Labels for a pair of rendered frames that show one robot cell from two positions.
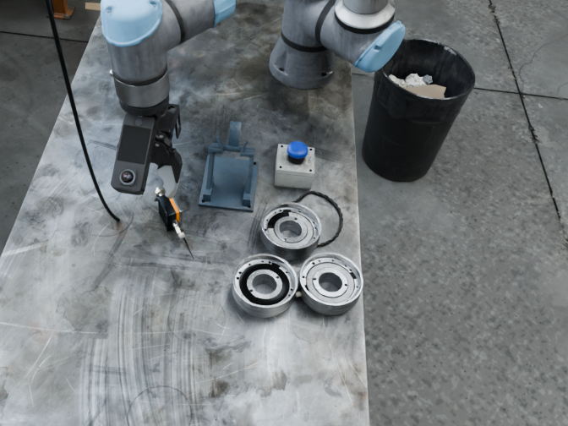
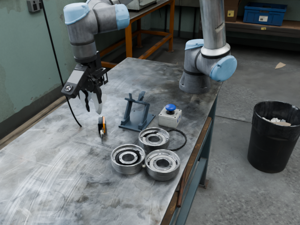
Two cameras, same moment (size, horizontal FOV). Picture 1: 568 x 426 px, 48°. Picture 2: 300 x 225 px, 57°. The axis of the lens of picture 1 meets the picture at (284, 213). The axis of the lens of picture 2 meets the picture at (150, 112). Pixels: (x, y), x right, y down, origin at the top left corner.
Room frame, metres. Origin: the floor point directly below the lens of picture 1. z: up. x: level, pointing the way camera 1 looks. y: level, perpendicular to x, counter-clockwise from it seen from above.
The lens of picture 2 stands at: (0.04, -0.36, 1.40)
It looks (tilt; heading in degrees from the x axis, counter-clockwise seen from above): 31 degrees down; 28
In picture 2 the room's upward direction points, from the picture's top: straight up
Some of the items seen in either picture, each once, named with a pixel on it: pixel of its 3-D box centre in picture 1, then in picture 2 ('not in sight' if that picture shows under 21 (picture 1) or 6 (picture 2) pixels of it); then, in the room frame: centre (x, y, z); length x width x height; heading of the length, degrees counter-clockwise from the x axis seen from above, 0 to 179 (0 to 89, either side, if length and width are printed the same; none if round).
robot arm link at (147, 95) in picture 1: (139, 80); (83, 48); (0.70, 0.23, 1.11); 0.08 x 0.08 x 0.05
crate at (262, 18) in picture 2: not in sight; (264, 14); (4.35, 0.10, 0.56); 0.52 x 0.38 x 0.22; 92
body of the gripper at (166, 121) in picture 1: (149, 120); (89, 71); (0.71, 0.22, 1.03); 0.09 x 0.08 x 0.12; 1
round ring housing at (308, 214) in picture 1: (290, 232); (154, 140); (0.72, -0.02, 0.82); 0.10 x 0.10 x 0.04
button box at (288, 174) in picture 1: (295, 164); (170, 116); (0.88, 0.00, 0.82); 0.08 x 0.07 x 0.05; 5
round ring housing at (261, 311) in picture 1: (264, 286); (128, 159); (0.60, 0.01, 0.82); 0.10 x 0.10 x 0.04
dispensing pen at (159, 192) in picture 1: (172, 222); (101, 128); (0.69, 0.19, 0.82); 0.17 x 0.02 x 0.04; 35
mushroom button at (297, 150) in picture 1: (296, 156); (170, 111); (0.88, 0.00, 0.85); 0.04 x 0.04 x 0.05
